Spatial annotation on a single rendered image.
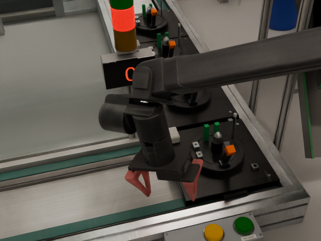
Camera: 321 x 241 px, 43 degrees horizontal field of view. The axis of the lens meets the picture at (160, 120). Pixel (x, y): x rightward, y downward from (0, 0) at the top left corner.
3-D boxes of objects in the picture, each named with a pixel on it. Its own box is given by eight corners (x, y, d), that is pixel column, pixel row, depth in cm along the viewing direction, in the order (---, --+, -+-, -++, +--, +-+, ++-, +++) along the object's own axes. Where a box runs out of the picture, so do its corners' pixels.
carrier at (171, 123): (238, 120, 120) (242, 85, 111) (158, 136, 116) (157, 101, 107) (210, 75, 137) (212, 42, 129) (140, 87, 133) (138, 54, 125)
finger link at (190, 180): (176, 185, 84) (166, 148, 80) (209, 188, 81) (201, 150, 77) (165, 209, 79) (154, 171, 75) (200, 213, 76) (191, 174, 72)
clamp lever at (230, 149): (229, 164, 100) (236, 151, 93) (221, 166, 100) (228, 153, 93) (224, 151, 102) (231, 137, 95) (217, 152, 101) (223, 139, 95)
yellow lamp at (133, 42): (139, 49, 91) (137, 30, 88) (117, 53, 91) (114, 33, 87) (134, 39, 95) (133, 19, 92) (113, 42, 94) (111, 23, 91)
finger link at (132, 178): (145, 182, 87) (134, 147, 83) (176, 185, 84) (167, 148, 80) (133, 205, 82) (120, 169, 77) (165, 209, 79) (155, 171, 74)
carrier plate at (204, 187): (279, 185, 101) (280, 179, 99) (185, 206, 97) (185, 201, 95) (240, 123, 118) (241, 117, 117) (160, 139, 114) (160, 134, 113)
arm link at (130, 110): (150, 116, 67) (167, 98, 71) (118, 111, 71) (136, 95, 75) (159, 149, 71) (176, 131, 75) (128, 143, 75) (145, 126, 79)
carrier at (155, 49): (210, 74, 138) (212, 41, 130) (140, 87, 134) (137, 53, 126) (188, 40, 156) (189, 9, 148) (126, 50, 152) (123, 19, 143)
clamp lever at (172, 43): (174, 59, 137) (176, 45, 131) (168, 60, 137) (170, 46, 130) (171, 50, 139) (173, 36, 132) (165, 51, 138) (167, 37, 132)
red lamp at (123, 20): (137, 29, 88) (135, 8, 85) (114, 33, 87) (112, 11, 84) (133, 19, 92) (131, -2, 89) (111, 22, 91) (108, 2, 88)
